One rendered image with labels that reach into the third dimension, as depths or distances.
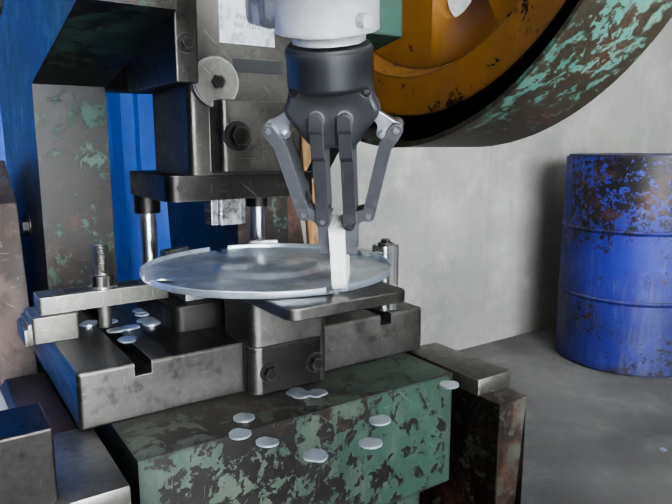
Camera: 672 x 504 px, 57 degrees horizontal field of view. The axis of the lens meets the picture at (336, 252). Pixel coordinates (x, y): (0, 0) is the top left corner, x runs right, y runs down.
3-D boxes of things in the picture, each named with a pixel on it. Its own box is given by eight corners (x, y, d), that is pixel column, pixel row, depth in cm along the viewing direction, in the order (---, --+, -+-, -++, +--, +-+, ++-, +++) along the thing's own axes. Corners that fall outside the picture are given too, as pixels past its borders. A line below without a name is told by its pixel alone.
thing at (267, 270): (443, 276, 69) (444, 269, 69) (198, 316, 53) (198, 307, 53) (308, 242, 93) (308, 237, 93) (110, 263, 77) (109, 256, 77)
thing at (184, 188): (316, 213, 82) (316, 171, 81) (169, 224, 71) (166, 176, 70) (260, 203, 95) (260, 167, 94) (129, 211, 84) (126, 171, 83)
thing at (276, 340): (407, 410, 65) (409, 285, 63) (292, 445, 58) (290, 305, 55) (289, 346, 86) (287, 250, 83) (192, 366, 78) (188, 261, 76)
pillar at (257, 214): (268, 271, 94) (266, 178, 91) (255, 273, 92) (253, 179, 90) (261, 269, 95) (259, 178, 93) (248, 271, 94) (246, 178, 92)
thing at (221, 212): (248, 223, 82) (247, 195, 81) (214, 226, 79) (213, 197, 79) (237, 221, 85) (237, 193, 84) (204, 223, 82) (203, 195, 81)
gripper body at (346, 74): (268, 50, 49) (279, 160, 54) (374, 47, 48) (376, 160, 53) (288, 33, 56) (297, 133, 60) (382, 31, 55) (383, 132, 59)
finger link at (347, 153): (340, 102, 56) (355, 102, 56) (348, 213, 62) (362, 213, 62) (333, 115, 53) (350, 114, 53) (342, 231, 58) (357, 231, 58)
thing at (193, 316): (317, 308, 84) (317, 286, 84) (174, 333, 73) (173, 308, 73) (262, 286, 97) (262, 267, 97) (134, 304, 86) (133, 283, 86)
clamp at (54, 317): (173, 322, 78) (169, 241, 76) (25, 346, 69) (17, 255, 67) (157, 311, 83) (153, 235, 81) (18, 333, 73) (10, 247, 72)
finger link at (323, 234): (328, 208, 59) (297, 207, 59) (331, 254, 61) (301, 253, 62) (331, 201, 60) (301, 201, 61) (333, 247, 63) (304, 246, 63)
